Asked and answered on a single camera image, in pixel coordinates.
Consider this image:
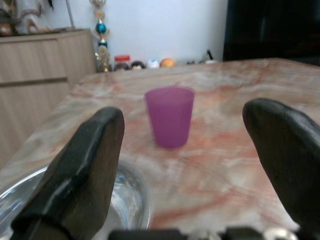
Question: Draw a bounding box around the purple plastic cup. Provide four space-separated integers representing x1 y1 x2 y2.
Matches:
144 85 195 150

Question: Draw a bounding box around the thin grey rod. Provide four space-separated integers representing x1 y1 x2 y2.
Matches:
65 0 76 28

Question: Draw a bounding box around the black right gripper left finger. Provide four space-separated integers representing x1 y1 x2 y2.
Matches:
11 106 125 240

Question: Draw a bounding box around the black television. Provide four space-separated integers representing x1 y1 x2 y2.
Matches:
223 0 320 62

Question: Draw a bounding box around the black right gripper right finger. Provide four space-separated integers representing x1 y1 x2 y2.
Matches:
242 97 320 240

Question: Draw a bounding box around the tall gold blue trophy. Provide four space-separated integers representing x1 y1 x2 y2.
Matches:
89 0 112 73

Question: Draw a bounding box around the orange ball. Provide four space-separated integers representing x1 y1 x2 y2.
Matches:
159 57 176 68

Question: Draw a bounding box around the stainless steel bowl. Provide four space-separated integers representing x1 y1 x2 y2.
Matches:
0 159 152 240

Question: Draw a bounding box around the dark haired small figurine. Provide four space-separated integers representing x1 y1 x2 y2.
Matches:
130 60 146 71

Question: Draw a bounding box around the beige wooden sideboard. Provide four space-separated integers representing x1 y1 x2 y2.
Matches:
0 28 98 168

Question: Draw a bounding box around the brown white patterned decoration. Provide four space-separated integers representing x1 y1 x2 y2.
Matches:
0 0 55 35

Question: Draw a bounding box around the jar with red lid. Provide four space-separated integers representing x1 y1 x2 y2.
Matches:
113 55 131 72

